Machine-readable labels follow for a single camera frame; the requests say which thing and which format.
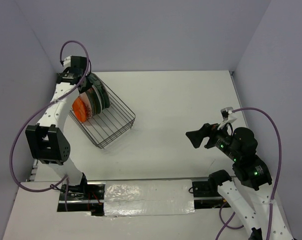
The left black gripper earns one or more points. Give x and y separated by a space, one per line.
88 86

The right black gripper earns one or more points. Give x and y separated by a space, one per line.
210 130

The red teal floral plate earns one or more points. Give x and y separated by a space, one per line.
94 99

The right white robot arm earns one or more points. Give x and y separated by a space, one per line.
261 216

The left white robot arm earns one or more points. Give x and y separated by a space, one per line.
46 140

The dark green plate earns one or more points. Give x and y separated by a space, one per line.
99 84

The orange small plate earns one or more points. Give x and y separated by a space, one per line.
80 110

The yellow patterned small plate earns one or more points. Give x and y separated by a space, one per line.
88 109

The silver tape sheet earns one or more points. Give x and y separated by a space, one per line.
148 197

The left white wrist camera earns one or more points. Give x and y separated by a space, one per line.
66 62

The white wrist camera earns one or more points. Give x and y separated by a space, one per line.
228 117
66 62

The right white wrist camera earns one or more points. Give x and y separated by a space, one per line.
228 117

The grey wire dish rack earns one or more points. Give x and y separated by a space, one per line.
106 127

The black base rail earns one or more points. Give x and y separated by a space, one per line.
92 202

